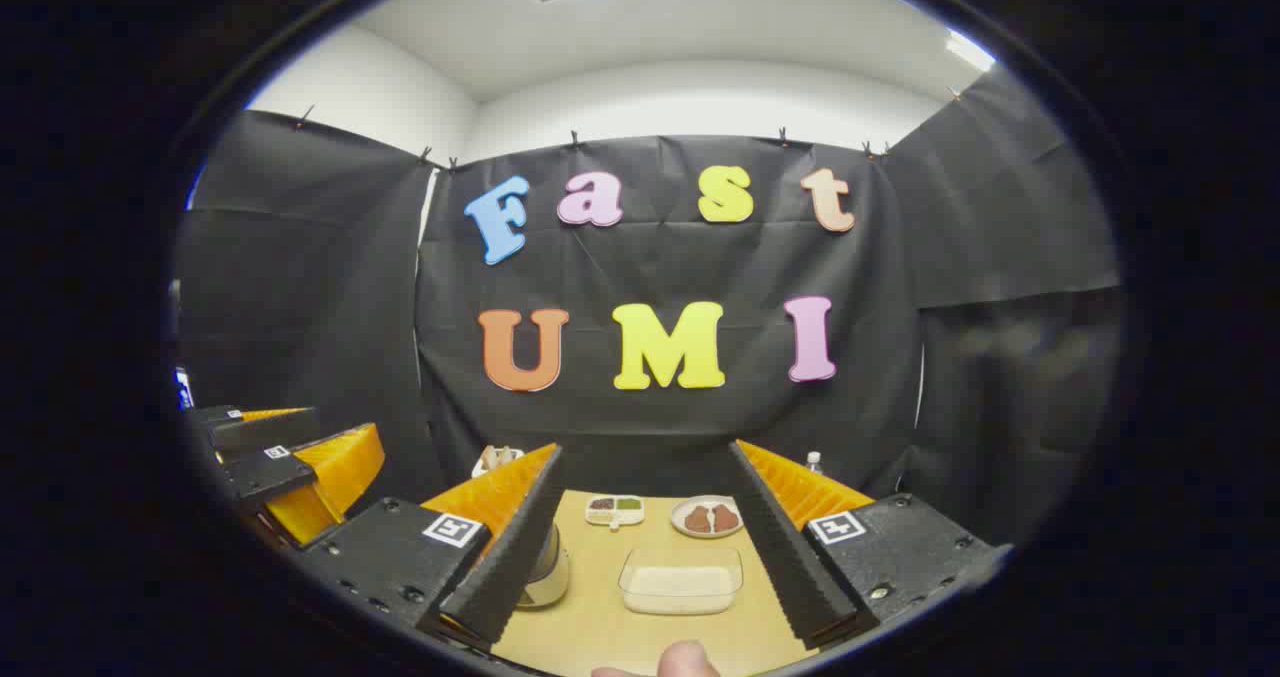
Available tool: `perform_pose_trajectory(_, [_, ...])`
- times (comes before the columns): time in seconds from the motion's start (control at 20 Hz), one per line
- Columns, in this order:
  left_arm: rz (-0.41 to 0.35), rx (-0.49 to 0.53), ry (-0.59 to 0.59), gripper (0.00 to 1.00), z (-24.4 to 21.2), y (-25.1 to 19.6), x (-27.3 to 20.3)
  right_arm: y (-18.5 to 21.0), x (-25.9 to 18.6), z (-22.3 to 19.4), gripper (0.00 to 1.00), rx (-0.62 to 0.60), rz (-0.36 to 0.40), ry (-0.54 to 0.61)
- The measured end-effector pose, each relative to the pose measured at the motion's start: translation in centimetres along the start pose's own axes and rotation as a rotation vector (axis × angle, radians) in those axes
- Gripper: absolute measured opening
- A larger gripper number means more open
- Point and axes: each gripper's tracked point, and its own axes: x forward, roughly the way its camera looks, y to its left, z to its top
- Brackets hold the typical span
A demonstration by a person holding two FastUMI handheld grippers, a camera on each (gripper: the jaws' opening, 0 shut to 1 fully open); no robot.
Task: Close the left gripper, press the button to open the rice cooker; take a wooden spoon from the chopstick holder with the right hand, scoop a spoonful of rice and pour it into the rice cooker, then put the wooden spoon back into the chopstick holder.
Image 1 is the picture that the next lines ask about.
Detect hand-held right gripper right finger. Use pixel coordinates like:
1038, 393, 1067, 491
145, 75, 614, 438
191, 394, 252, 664
727, 439, 1013, 651

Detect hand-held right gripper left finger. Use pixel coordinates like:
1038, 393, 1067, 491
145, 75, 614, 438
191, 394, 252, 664
298, 443, 565, 648

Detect dark grey rice cooker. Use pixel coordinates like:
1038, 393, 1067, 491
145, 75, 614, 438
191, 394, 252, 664
515, 522, 572, 610

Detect white round plate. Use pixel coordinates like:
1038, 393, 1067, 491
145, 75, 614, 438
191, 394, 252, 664
670, 495, 745, 540

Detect white toaster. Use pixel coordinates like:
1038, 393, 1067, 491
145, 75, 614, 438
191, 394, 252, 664
471, 445, 524, 479

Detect white divided dish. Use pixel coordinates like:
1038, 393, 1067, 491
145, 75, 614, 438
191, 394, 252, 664
585, 495, 646, 529

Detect black backdrop cloth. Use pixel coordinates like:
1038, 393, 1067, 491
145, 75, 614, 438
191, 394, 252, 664
175, 67, 1126, 548

